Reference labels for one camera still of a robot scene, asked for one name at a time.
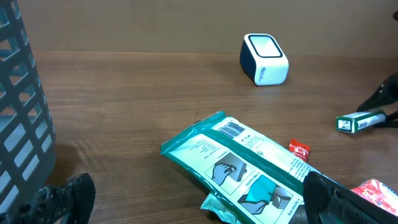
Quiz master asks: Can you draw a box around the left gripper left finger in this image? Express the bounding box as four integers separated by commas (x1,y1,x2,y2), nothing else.
1,173,96,224

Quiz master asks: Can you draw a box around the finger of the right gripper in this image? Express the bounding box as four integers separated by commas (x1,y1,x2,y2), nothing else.
357,73,397,112
384,111,398,128

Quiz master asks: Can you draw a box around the red white packet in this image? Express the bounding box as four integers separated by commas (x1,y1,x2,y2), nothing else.
289,139,310,162

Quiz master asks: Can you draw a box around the long green white package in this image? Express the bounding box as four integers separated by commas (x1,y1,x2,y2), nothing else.
161,111,314,224

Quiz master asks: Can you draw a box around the light green wipes packet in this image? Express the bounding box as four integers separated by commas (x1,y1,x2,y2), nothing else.
200,193,238,224

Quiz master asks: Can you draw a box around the small green white box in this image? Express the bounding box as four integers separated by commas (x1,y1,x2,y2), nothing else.
336,111,386,134

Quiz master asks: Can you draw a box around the white barcode scanner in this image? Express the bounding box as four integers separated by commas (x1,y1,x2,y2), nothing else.
239,33,289,86

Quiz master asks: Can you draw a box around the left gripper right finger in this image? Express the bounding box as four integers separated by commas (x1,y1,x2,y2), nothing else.
303,171,397,224

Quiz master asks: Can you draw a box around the grey plastic mesh basket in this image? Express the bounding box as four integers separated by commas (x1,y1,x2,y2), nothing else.
1,0,55,212

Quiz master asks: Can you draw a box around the red white tissue pack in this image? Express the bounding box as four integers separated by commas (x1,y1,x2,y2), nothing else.
351,179,398,216

